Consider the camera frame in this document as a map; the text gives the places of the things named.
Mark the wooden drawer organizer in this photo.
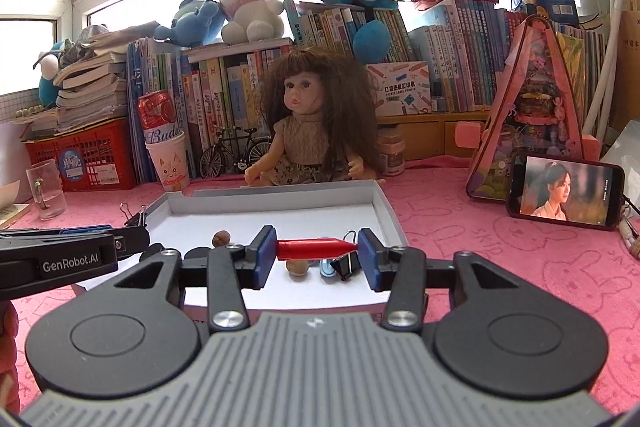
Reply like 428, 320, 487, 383
375, 109, 493, 160

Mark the row of upright books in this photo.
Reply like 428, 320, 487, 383
126, 0, 608, 188

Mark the black smartphone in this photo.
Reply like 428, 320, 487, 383
506, 154, 626, 232

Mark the white cat print paper cup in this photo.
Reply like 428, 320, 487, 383
145, 132, 192, 192

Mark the pink bunny print tablecloth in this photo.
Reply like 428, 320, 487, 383
0, 154, 640, 408

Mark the pink triangular toy house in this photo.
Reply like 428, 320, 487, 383
465, 14, 601, 202

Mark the black model bicycle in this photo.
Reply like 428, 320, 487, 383
199, 126, 273, 180

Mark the grey plush toy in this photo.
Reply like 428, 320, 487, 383
60, 24, 111, 58

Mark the red and white drink can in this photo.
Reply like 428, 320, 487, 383
137, 90, 182, 145

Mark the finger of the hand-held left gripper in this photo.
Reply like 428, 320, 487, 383
0, 223, 115, 244
107, 226, 151, 258

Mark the white pipe rack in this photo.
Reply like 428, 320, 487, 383
580, 0, 631, 140

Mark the stack of lying books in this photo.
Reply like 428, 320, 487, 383
52, 22, 161, 132

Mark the black binder clip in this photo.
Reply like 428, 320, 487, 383
330, 229, 362, 282
119, 202, 148, 228

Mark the thin illustrated book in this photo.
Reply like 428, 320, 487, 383
0, 179, 31, 230

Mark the brown-haired doll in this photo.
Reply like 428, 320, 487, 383
240, 48, 386, 188

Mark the colourful pencil print box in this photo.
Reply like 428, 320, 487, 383
365, 61, 432, 118

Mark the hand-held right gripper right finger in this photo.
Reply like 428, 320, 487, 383
356, 227, 523, 333

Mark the small lidded jar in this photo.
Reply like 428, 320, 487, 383
376, 127, 407, 176

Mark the stack of papers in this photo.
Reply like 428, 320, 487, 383
10, 106, 61, 140

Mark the red plastic crate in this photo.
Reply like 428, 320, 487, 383
24, 117, 138, 192

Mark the clear glass mug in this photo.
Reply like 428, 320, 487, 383
26, 159, 68, 222

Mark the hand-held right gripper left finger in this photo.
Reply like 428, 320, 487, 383
117, 224, 278, 333

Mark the red pen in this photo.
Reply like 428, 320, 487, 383
276, 237, 360, 260

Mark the person's left hand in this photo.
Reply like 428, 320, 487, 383
0, 299, 22, 415

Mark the white plastic bag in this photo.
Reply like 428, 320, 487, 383
597, 119, 640, 172

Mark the blue lying plush toy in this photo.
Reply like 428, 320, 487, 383
153, 0, 226, 48

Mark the small blue and white plush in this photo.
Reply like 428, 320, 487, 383
39, 39, 76, 108

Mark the brown cardboard sheet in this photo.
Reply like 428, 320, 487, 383
607, 9, 640, 142

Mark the white shallow cardboard tray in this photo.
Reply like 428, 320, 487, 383
72, 178, 408, 323

